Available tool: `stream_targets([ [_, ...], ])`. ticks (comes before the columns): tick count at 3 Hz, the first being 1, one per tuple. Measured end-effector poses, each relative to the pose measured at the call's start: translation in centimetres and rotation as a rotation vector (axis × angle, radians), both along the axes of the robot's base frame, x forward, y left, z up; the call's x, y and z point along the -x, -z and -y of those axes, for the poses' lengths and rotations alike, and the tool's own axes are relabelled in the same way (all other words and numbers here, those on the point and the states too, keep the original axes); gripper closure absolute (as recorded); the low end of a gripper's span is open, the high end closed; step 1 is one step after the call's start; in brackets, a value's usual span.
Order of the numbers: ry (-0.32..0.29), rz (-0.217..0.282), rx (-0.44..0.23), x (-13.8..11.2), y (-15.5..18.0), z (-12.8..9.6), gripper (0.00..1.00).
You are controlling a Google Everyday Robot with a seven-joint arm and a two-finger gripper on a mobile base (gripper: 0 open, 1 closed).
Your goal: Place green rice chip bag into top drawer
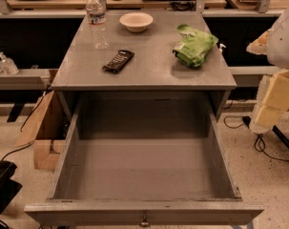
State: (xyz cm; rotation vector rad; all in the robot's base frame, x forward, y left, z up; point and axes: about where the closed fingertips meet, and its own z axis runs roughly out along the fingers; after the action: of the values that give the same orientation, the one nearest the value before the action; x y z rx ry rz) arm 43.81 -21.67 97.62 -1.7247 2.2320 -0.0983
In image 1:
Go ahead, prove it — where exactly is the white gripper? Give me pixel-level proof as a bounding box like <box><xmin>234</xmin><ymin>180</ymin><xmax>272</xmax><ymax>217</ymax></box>
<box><xmin>246</xmin><ymin>6</ymin><xmax>289</xmax><ymax>134</ymax></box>

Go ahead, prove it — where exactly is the green rice chip bag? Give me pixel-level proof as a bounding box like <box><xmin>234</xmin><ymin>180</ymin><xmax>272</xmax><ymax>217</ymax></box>
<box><xmin>173</xmin><ymin>24</ymin><xmax>218</xmax><ymax>69</ymax></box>

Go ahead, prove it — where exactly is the open grey top drawer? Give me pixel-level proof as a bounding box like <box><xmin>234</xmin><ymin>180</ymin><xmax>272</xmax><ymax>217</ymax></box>
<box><xmin>25</xmin><ymin>92</ymin><xmax>263</xmax><ymax>227</ymax></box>

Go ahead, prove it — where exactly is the metal drawer knob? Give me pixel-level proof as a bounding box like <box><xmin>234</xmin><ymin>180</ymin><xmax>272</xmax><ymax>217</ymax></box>
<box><xmin>139</xmin><ymin>214</ymin><xmax>150</xmax><ymax>228</ymax></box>

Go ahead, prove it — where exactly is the small white spray bottle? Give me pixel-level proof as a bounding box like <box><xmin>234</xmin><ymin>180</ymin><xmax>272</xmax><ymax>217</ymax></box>
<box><xmin>218</xmin><ymin>43</ymin><xmax>226</xmax><ymax>52</ymax></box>

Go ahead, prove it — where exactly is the black stand leg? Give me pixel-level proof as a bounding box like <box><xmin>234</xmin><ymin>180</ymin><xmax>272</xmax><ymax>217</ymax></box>
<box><xmin>272</xmin><ymin>126</ymin><xmax>289</xmax><ymax>149</ymax></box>

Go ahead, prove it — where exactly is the grey wooden cabinet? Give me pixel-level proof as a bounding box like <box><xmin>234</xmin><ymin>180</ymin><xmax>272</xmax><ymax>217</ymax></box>
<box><xmin>52</xmin><ymin>10</ymin><xmax>237</xmax><ymax>115</ymax></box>

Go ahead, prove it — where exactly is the white ceramic bowl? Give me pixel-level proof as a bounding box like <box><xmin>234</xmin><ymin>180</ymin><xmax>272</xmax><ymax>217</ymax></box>
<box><xmin>119</xmin><ymin>12</ymin><xmax>154</xmax><ymax>32</ymax></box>

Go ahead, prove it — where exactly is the dark chocolate snack bar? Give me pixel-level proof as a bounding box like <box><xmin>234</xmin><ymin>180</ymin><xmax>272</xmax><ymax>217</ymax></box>
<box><xmin>102</xmin><ymin>50</ymin><xmax>134</xmax><ymax>73</ymax></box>

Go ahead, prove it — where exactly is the clear plastic water bottle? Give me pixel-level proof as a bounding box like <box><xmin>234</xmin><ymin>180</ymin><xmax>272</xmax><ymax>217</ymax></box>
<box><xmin>86</xmin><ymin>0</ymin><xmax>109</xmax><ymax>50</ymax></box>

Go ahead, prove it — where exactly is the brown cardboard box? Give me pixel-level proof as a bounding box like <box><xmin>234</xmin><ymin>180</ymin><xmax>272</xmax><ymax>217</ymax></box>
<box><xmin>15</xmin><ymin>90</ymin><xmax>65</xmax><ymax>171</ymax></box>

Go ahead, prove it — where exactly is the black power cable floor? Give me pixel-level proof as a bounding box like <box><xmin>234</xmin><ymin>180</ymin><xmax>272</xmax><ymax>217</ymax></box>
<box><xmin>223</xmin><ymin>115</ymin><xmax>289</xmax><ymax>163</ymax></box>

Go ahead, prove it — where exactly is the black cable left floor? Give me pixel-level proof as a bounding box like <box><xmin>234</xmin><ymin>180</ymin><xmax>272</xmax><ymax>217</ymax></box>
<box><xmin>0</xmin><ymin>86</ymin><xmax>52</xmax><ymax>161</ymax></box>

